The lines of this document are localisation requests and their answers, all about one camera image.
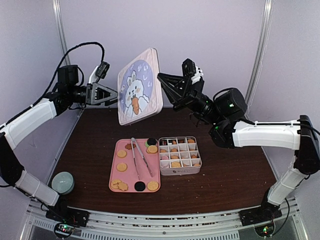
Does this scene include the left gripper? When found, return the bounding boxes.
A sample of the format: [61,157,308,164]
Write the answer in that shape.
[68,81,125,106]

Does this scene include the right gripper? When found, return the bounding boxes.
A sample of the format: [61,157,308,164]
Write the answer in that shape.
[156,72,223,126]

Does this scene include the metal serving tongs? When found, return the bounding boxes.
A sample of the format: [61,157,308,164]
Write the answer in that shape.
[130,137,154,179]

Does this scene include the brown leaf shaped cookie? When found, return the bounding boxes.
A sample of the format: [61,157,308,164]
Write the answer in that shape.
[125,143,132,150]

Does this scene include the chocolate swirl cookie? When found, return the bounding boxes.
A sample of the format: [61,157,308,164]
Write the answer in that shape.
[160,140,168,146]

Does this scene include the pink round cookie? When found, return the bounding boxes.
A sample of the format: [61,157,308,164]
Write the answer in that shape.
[161,155,169,160]

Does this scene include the large round tan cookie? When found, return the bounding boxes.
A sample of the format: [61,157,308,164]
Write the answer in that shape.
[171,161,182,168]

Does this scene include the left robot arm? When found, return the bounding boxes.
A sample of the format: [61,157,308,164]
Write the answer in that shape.
[0,61,118,222]

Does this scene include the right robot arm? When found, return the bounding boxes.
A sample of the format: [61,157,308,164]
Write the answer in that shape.
[157,73,320,221]

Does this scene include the black sandwich cookie top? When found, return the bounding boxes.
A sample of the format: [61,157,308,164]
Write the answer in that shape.
[147,138,157,146]

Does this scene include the black sandwich cookie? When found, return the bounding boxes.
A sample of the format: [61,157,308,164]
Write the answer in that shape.
[147,138,157,146]
[134,181,146,192]

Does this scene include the white divided cookie tin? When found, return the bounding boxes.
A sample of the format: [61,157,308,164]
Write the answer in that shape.
[158,136,202,176]

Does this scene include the pink plastic tray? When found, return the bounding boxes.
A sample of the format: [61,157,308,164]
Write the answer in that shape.
[108,138,161,193]

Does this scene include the round cookie red mark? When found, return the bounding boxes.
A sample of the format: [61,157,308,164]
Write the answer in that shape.
[110,179,122,189]

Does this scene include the black sandwich cookie lower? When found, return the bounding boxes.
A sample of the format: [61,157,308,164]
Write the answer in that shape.
[134,181,146,192]

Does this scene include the round tan cookie bottom right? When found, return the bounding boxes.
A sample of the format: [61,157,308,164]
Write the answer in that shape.
[147,181,160,192]

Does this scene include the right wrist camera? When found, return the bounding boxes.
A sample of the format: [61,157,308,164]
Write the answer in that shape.
[182,58,204,85]

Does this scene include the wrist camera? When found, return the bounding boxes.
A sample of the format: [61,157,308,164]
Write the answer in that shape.
[88,61,110,84]
[182,58,204,85]

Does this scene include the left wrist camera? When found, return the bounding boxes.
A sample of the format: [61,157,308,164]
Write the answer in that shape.
[88,61,110,84]

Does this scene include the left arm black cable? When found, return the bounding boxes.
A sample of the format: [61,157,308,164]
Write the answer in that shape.
[32,41,106,106]

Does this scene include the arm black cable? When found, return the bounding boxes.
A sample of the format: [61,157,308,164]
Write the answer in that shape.
[32,41,106,106]
[308,123,320,136]

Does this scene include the left frame post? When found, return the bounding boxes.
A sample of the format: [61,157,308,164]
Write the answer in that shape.
[52,0,68,55]

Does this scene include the frame post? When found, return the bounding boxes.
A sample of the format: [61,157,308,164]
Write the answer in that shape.
[52,0,68,55]
[245,0,274,113]

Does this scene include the right frame post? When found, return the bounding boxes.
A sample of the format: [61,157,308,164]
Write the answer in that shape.
[245,0,274,113]

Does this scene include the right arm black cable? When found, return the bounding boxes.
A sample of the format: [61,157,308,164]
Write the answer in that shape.
[308,123,320,136]

